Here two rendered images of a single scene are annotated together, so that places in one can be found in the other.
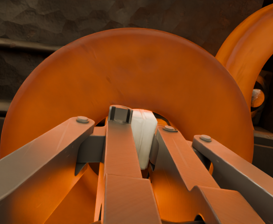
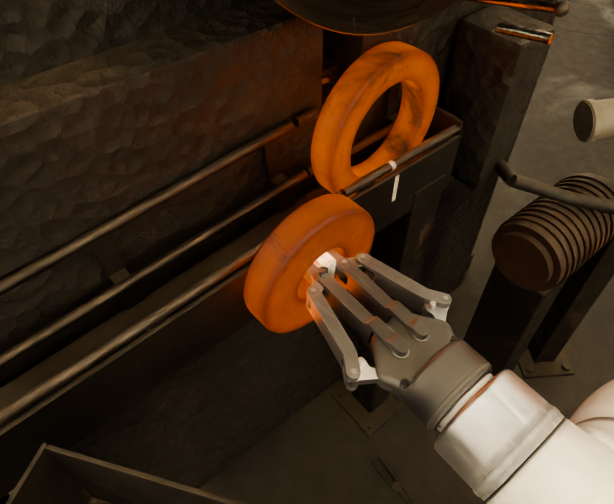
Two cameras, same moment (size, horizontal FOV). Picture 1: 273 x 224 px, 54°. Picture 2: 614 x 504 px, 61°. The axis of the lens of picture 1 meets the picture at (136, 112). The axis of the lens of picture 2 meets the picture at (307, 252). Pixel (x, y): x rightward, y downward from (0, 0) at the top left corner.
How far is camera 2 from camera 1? 41 cm
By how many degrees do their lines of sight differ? 47
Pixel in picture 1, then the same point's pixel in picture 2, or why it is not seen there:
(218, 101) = (356, 224)
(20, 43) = (136, 213)
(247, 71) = (345, 150)
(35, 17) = (129, 180)
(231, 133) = (363, 230)
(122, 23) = (208, 132)
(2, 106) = (206, 285)
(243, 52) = (340, 142)
